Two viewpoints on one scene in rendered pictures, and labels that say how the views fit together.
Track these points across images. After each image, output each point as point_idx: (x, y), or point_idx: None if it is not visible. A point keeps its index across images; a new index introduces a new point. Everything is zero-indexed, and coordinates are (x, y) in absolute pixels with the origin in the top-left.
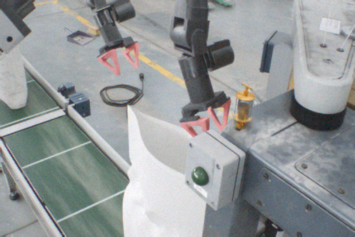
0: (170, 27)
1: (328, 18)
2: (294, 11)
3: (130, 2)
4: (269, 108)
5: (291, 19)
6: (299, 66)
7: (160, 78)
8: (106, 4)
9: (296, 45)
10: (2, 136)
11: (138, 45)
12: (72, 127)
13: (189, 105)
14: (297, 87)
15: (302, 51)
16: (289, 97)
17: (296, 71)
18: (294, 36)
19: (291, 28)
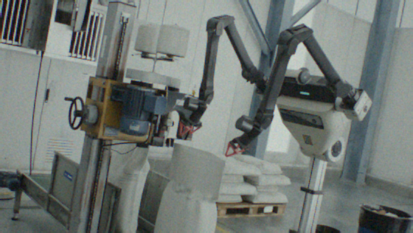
0: (213, 95)
1: (169, 68)
2: (164, 77)
3: (240, 117)
4: (184, 93)
5: (160, 82)
6: (180, 80)
7: None
8: (254, 117)
9: (174, 80)
10: None
11: (228, 143)
12: None
13: (199, 122)
14: (180, 84)
15: (177, 78)
16: (177, 91)
17: (178, 83)
18: (169, 81)
19: (164, 83)
